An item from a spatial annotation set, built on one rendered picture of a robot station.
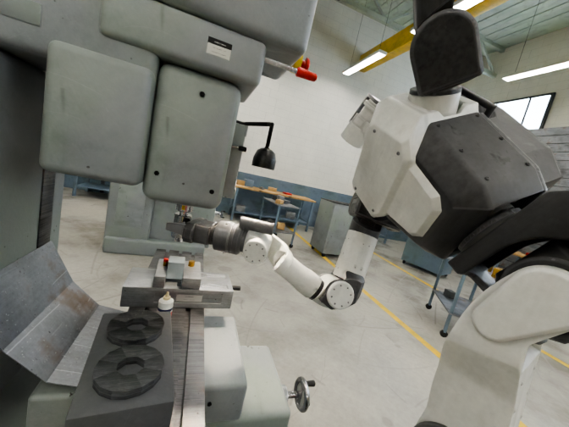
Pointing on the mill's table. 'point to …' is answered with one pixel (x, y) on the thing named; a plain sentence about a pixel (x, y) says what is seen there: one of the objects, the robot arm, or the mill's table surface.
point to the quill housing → (190, 137)
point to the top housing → (260, 24)
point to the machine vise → (218, 291)
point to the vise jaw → (191, 276)
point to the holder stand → (127, 374)
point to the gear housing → (185, 41)
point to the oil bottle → (165, 303)
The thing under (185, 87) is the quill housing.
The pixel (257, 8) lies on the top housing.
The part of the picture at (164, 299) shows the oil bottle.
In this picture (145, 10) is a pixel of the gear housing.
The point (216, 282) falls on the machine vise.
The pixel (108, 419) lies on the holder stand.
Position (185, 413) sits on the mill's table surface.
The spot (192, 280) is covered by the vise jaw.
